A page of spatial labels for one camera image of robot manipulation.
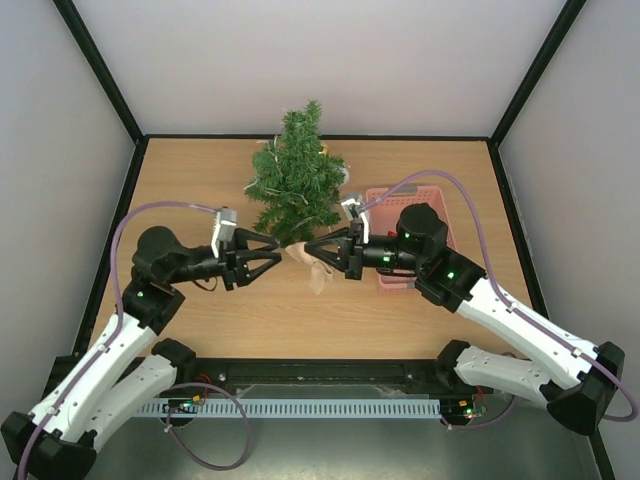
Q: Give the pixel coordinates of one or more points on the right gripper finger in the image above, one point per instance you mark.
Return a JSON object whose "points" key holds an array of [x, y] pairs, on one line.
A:
{"points": [[330, 242], [333, 259]]}

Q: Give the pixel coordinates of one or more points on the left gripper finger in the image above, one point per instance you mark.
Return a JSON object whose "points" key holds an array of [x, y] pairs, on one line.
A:
{"points": [[251, 265], [249, 240]]}

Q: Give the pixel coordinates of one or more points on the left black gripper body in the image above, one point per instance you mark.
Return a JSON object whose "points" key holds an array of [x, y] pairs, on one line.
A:
{"points": [[231, 272]]}

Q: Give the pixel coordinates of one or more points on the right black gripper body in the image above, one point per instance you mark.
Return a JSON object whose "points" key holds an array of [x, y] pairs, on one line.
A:
{"points": [[355, 253]]}

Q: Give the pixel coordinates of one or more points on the burlap bow ornament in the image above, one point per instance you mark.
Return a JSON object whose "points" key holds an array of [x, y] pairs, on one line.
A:
{"points": [[320, 272]]}

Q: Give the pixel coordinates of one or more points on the small green christmas tree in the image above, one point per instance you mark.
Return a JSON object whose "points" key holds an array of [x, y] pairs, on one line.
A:
{"points": [[316, 176]]}

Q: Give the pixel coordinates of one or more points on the pink plastic basket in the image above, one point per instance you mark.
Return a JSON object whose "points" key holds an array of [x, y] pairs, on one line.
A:
{"points": [[417, 213]]}

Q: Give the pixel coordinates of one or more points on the clear string lights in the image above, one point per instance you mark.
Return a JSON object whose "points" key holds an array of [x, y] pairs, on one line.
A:
{"points": [[284, 208]]}

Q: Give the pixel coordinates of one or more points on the white ball ornament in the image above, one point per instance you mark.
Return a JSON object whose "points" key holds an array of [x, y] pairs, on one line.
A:
{"points": [[346, 175]]}

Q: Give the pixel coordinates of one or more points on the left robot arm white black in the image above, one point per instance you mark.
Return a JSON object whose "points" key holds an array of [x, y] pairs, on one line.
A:
{"points": [[129, 364]]}

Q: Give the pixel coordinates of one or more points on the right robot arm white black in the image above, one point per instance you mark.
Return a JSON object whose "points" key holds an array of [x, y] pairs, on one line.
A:
{"points": [[570, 377]]}

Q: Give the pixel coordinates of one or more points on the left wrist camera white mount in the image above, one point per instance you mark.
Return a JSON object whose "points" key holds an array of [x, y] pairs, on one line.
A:
{"points": [[223, 229]]}

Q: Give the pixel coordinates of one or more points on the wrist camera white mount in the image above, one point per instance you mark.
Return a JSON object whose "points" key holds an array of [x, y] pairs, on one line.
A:
{"points": [[223, 229], [353, 206]]}

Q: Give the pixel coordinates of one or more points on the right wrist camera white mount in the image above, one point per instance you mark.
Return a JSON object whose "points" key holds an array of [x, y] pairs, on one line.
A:
{"points": [[353, 206]]}

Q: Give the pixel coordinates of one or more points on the black aluminium rail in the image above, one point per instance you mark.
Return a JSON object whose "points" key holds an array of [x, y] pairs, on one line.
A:
{"points": [[408, 376]]}

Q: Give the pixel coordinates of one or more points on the light blue cable duct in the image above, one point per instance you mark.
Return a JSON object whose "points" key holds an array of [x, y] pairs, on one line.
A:
{"points": [[299, 409]]}

